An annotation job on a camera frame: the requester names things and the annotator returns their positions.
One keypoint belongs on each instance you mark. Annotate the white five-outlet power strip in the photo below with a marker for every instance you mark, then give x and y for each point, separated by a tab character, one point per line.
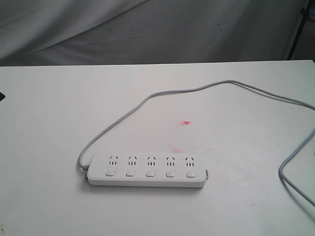
147	170

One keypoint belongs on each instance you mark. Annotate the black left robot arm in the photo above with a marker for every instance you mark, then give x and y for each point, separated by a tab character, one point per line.
2	96

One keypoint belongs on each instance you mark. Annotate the grey backdrop cloth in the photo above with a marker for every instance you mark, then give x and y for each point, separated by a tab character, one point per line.
93	32

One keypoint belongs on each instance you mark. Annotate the black tripod stand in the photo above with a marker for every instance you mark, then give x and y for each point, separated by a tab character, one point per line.
305	14

